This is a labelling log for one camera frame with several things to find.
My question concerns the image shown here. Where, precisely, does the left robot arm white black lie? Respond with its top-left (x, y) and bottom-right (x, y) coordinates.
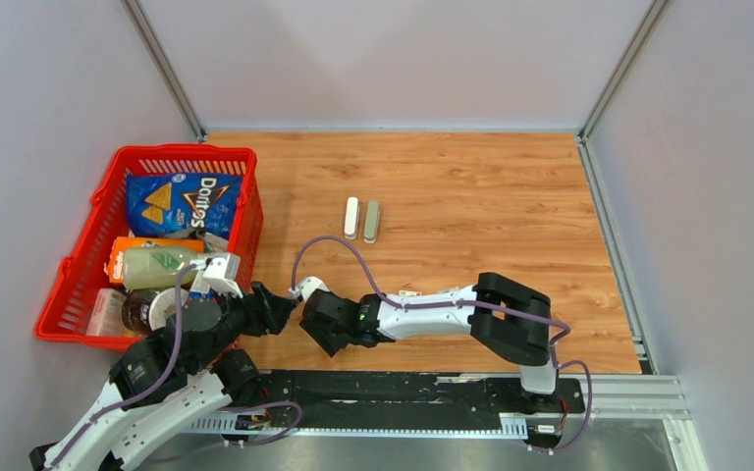
top-left (29, 282), bottom-right (300, 470)

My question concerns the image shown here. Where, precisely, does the white staple box red label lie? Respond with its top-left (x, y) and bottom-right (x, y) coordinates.
top-left (398, 289), bottom-right (422, 297)

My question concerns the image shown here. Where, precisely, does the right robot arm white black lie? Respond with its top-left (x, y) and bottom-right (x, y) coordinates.
top-left (290, 272), bottom-right (561, 411)

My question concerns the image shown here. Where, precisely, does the orange Gillette package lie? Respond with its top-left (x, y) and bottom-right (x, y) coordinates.
top-left (105, 236), bottom-right (204, 290)

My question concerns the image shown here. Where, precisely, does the red plastic shopping basket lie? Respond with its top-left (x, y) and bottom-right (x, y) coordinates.
top-left (34, 143), bottom-right (264, 353)

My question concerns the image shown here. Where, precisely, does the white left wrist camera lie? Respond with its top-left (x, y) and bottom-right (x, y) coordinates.
top-left (188, 252), bottom-right (243, 298)

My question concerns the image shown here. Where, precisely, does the blue Doritos chip bag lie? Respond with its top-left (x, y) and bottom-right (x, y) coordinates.
top-left (125, 173), bottom-right (242, 238)

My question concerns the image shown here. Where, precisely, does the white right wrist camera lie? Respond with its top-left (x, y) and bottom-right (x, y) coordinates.
top-left (289, 276), bottom-right (330, 302)

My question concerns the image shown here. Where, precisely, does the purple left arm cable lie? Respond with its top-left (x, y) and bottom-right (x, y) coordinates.
top-left (41, 261), bottom-right (303, 471)

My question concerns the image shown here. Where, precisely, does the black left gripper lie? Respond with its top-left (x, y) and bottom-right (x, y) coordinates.
top-left (192, 279), bottom-right (300, 371)

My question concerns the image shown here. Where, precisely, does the clear pink plastic package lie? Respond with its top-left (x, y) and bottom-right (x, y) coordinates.
top-left (85, 288), bottom-right (126, 337)

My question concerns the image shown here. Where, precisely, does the dark jar with white lid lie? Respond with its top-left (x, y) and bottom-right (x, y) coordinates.
top-left (121, 288), bottom-right (178, 336)

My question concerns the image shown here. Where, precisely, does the pale green lotion bottle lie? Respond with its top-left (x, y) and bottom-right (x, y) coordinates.
top-left (122, 246), bottom-right (205, 290)

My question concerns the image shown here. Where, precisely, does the aluminium frame rail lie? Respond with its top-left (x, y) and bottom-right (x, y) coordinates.
top-left (76, 365), bottom-right (710, 471)

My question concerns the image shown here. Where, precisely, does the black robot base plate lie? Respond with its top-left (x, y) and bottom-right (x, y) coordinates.
top-left (233, 370), bottom-right (585, 431)

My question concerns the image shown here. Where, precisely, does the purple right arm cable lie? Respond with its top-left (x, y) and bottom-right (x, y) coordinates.
top-left (290, 235), bottom-right (594, 453)

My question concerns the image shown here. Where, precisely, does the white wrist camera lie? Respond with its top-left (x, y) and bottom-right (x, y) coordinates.
top-left (289, 276), bottom-right (330, 302)
top-left (188, 252), bottom-right (243, 298)

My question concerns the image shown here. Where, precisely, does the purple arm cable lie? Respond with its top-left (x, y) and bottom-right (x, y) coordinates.
top-left (41, 261), bottom-right (303, 471)
top-left (290, 235), bottom-right (594, 453)

